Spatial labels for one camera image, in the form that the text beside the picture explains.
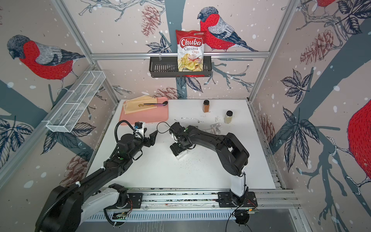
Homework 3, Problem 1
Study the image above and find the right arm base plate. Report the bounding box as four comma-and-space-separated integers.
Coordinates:
215, 191, 258, 208

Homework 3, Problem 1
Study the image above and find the white jewelry box lid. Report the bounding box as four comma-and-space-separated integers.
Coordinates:
210, 123, 221, 135

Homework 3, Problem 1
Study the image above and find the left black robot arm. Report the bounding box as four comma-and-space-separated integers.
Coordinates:
35, 122, 158, 232

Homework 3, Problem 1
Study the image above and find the pale spice jar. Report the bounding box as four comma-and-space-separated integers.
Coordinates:
224, 110, 233, 124

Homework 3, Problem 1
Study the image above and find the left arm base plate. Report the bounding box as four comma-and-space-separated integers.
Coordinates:
107, 193, 143, 210

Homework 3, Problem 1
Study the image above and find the iridescent black spoon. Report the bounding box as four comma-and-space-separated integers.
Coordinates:
138, 101, 168, 107

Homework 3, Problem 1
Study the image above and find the beige cloth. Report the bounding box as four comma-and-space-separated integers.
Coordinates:
123, 95, 157, 114

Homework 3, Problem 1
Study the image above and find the white mesh shelf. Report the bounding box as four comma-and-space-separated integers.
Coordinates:
46, 71, 106, 132

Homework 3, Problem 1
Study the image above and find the orange spice jar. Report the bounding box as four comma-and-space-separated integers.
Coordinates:
203, 100, 210, 113

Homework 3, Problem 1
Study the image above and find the black wire basket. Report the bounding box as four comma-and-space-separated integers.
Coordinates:
149, 55, 213, 78

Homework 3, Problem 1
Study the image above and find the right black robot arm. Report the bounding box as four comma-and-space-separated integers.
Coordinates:
169, 122, 250, 198

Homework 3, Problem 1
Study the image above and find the pink tray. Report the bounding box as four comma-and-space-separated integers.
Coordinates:
119, 97, 169, 125

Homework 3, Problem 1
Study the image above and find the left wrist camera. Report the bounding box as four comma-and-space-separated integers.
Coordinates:
133, 122, 145, 140

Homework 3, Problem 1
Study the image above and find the Chuba cassava chips bag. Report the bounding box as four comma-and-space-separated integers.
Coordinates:
175, 30, 206, 73

